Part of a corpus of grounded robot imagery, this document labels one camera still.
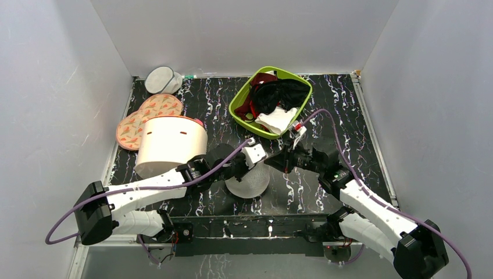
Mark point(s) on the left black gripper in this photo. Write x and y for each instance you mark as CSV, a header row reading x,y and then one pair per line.
x,y
245,168

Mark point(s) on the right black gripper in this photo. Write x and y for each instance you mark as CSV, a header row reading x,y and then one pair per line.
x,y
288,158

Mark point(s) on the beige mesh cylindrical laundry bag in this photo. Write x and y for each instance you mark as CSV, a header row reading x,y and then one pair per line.
x,y
253,184

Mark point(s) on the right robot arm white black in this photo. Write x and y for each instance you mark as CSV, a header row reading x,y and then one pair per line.
x,y
415,250

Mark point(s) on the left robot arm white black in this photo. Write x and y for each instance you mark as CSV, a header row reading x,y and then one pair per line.
x,y
102,211

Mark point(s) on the black lace bra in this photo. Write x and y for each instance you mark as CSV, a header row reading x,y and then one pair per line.
x,y
285,93

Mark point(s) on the floral peach bra wash bag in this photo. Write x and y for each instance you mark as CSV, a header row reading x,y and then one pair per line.
x,y
130,130

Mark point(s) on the white grey-trimmed mesh bag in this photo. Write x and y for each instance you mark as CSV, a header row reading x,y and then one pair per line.
x,y
163,80

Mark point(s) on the white folded garment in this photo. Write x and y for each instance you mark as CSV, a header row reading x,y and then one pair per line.
x,y
277,121

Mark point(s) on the pink small case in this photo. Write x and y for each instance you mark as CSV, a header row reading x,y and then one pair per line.
x,y
199,122

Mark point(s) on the dark red garment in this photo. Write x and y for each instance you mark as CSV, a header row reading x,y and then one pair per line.
x,y
246,111

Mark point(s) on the green plastic basket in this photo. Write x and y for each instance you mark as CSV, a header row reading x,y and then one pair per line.
x,y
240,97

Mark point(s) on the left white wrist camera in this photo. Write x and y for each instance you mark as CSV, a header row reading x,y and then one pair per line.
x,y
254,153

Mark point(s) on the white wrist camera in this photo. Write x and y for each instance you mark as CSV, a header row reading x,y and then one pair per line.
x,y
297,130
254,153

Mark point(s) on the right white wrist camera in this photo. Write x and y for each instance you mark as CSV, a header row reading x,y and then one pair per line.
x,y
297,130

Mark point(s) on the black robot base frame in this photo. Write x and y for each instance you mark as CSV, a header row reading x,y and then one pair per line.
x,y
308,235

